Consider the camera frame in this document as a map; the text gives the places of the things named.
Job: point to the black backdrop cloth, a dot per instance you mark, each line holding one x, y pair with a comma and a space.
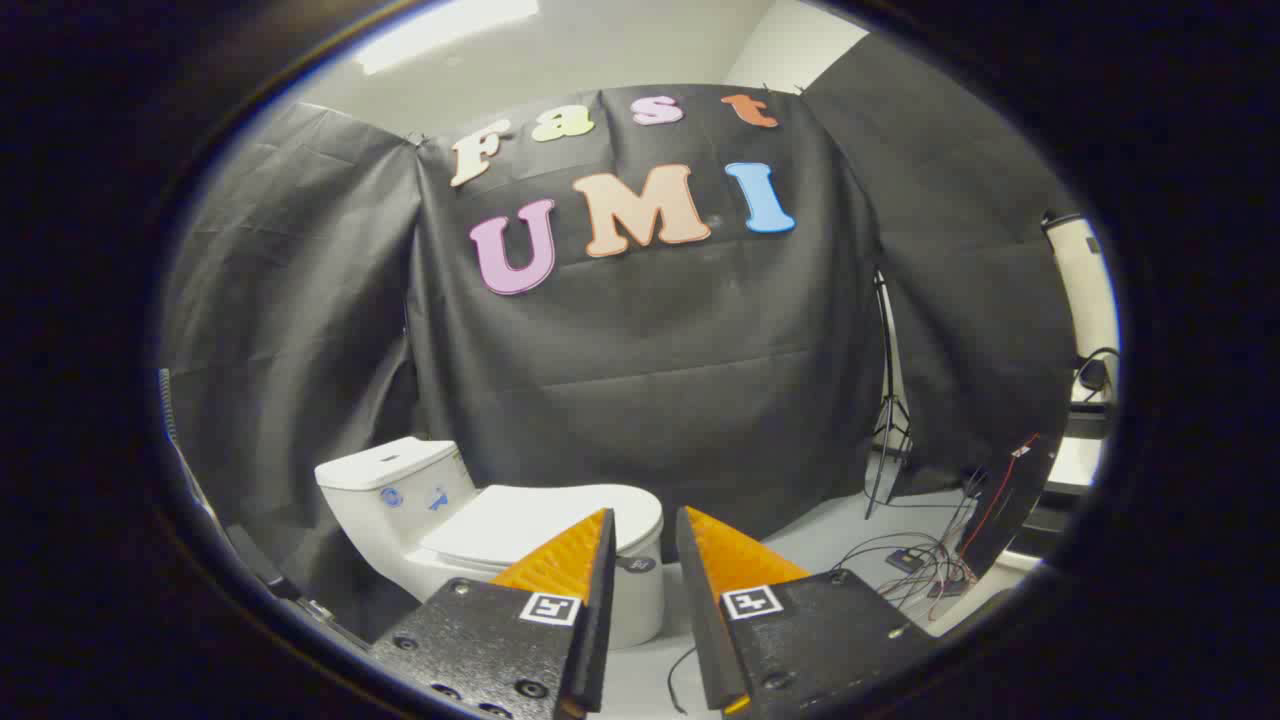
650, 380

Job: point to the black tripod light stand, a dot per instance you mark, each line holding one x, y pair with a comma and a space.
886, 400

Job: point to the ceiling light panel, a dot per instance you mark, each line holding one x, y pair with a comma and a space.
440, 30

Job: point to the white toilet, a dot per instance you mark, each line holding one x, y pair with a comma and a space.
400, 500

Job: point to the white cylindrical appliance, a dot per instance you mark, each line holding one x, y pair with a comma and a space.
1085, 280

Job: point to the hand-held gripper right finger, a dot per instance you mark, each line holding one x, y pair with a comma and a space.
705, 620

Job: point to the small black floor device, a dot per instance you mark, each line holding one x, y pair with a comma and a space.
905, 560

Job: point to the white toilet lid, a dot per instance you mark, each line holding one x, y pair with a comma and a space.
520, 520

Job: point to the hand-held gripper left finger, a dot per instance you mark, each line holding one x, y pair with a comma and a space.
598, 610

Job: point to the black flat board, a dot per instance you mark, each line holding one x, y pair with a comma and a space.
1010, 510

